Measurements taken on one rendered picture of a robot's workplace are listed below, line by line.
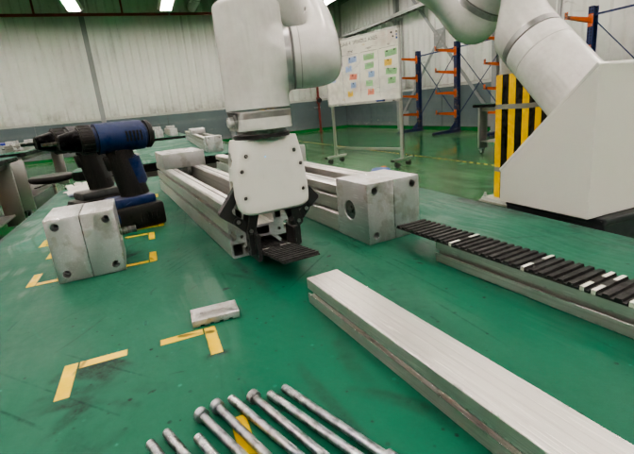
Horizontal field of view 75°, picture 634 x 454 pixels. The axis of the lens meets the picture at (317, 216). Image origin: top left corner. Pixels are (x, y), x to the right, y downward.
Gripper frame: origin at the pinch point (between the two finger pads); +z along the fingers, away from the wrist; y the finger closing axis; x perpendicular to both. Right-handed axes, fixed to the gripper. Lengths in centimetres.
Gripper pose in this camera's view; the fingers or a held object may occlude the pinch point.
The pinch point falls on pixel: (275, 242)
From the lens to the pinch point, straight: 59.3
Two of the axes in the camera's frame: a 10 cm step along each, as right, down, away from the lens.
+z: 0.9, 9.6, 2.6
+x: -4.7, -1.9, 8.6
